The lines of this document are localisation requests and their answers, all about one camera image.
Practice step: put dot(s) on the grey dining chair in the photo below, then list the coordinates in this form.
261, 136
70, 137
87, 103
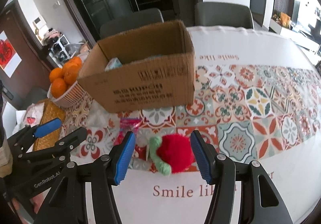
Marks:
223, 14
134, 20

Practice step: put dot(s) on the orange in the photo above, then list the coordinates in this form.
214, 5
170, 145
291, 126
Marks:
55, 74
58, 87
70, 73
77, 61

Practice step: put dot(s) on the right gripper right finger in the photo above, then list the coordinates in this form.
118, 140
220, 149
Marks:
203, 156

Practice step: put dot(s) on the woven wicker tray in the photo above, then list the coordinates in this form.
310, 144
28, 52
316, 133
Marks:
53, 117

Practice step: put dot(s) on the white tv console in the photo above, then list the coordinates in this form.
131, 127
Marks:
297, 37

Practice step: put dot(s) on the orange upper left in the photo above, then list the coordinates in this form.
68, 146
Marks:
55, 74

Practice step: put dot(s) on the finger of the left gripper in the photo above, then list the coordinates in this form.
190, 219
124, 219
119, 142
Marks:
26, 137
68, 143

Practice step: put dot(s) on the orange front left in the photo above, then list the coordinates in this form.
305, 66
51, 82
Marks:
58, 87

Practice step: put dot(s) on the small cardboard box on floor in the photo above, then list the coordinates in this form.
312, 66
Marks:
84, 49

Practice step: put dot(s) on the patterned tablecloth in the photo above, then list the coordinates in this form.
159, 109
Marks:
257, 96

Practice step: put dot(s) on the orange centre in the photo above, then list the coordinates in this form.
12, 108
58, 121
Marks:
70, 73

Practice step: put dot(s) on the white plastic fruit basket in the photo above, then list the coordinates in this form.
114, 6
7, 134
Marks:
70, 97

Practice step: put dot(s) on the red hawthorn snack bag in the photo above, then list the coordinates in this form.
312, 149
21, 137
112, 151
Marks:
127, 125

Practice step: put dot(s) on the orange top back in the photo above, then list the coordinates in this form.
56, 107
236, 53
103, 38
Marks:
77, 61

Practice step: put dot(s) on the brown cardboard box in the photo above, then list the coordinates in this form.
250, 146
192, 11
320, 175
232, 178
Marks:
157, 68

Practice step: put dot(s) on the brown entrance door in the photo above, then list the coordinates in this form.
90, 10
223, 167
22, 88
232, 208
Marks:
32, 73

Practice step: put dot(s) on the red green plush toy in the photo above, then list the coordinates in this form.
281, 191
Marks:
171, 153

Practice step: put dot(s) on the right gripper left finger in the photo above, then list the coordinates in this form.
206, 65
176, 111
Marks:
123, 157

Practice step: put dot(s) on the illustrated white paper bag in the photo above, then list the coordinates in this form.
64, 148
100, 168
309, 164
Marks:
30, 117

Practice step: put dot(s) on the left grey dining chair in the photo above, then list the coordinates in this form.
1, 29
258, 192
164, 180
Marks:
134, 20

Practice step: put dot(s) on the right grey dining chair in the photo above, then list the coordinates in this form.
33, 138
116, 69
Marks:
223, 14

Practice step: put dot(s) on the white shoe shelf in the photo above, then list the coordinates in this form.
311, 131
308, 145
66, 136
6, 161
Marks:
58, 50

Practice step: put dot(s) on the light blue tissue pack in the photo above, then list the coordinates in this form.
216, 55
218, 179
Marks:
113, 64

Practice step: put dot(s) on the red fu poster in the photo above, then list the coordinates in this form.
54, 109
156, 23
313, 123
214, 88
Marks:
9, 58

